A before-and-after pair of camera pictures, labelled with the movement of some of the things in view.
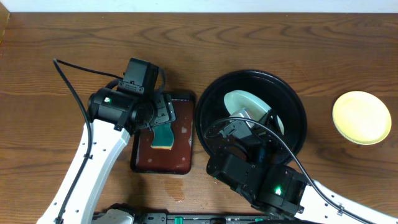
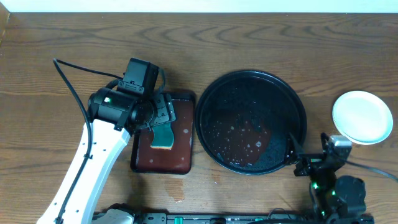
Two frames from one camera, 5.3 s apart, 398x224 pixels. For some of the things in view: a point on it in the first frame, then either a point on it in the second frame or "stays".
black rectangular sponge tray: [179, 160] stays
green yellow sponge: [163, 137] stays
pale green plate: [236, 100] → [364, 116]
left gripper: [165, 109] stays
